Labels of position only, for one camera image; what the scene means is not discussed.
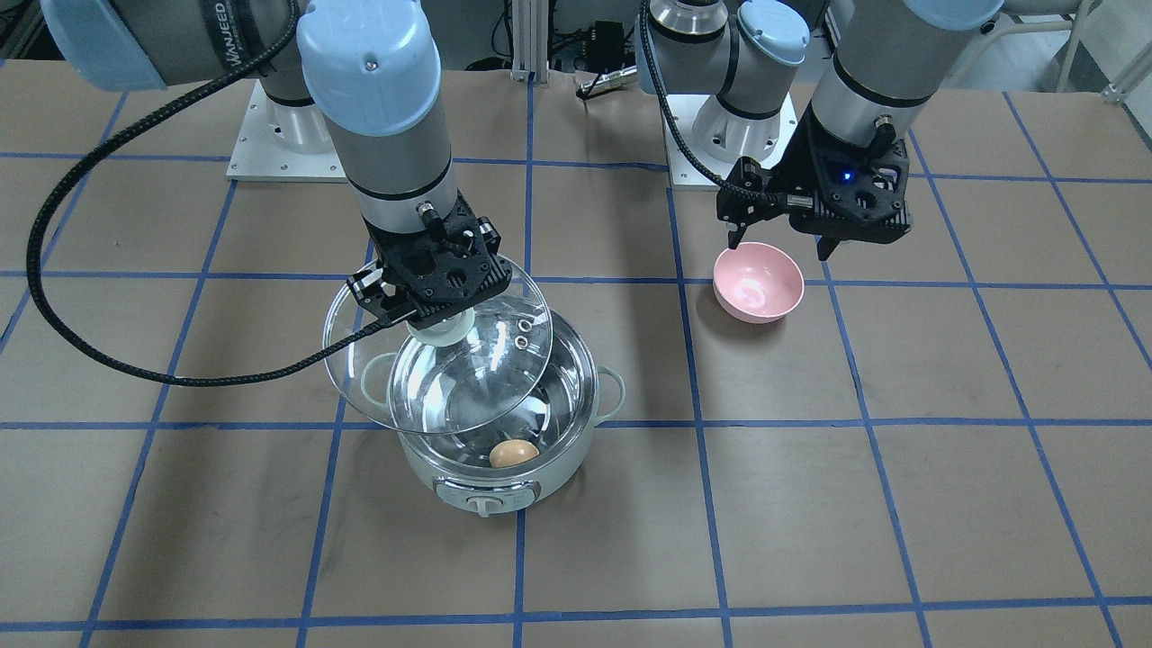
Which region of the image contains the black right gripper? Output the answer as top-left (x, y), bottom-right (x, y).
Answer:
top-left (348, 199), bottom-right (513, 327)

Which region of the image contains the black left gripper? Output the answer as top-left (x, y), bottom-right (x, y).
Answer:
top-left (717, 108), bottom-right (911, 262)

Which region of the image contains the glass pot lid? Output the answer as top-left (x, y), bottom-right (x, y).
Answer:
top-left (324, 263), bottom-right (554, 436)

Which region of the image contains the brown egg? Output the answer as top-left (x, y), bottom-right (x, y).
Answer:
top-left (488, 439), bottom-right (540, 469)

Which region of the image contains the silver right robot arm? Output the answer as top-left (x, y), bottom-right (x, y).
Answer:
top-left (41, 1), bottom-right (511, 329)

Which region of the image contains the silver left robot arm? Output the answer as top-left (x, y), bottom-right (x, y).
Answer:
top-left (634, 1), bottom-right (1003, 261)

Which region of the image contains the pink bowl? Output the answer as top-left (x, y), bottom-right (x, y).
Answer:
top-left (712, 242), bottom-right (806, 324)

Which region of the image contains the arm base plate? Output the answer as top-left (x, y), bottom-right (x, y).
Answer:
top-left (226, 82), bottom-right (346, 182)
top-left (668, 92), bottom-right (799, 178)

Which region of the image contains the black braided cable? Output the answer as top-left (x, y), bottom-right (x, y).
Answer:
top-left (25, 0), bottom-right (419, 389)
top-left (637, 0), bottom-right (766, 203)

